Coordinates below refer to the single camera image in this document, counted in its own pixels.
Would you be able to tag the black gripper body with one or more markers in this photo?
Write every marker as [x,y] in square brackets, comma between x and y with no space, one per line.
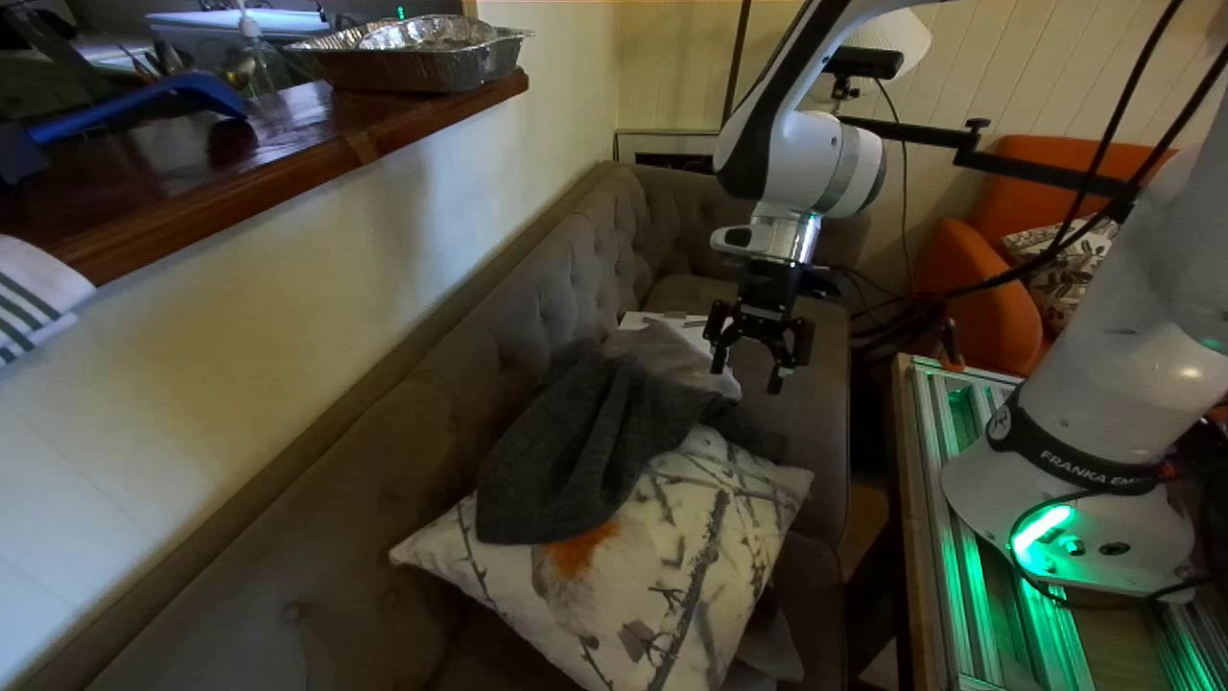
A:
[766,312]

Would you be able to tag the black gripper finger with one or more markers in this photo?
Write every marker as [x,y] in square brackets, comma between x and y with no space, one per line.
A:
[720,354]
[777,368]

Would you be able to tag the dark grey towel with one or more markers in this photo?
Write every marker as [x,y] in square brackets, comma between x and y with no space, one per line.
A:
[585,440]

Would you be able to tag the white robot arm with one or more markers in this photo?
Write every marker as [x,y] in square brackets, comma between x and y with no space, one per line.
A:
[1068,472]

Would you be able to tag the white bird print pillow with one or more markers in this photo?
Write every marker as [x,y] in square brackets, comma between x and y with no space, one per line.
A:
[651,598]

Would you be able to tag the white paper on sofa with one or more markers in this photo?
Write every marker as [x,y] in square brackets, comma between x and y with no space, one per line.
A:
[675,323]

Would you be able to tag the orange armchair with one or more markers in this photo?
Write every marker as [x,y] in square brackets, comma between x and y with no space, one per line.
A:
[1004,328]

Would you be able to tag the floral cushion on armchair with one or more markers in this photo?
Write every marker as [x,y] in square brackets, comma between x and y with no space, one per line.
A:
[1059,284]

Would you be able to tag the white lamp shade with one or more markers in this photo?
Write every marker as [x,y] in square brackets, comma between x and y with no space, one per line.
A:
[899,30]

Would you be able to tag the aluminium foil tray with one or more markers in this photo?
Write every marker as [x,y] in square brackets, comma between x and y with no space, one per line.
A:
[424,53]

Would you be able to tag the grey tufted sofa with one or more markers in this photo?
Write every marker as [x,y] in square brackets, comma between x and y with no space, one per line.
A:
[287,583]

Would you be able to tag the wooden counter shelf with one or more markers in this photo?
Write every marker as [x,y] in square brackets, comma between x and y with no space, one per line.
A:
[124,199]

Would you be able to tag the striped white cloth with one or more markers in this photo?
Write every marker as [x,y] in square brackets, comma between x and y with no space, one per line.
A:
[37,295]

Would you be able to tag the aluminium frame robot table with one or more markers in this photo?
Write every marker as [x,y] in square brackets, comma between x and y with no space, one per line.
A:
[1086,595]

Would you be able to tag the blue handled tool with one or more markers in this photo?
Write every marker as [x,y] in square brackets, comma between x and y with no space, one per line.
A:
[190,87]

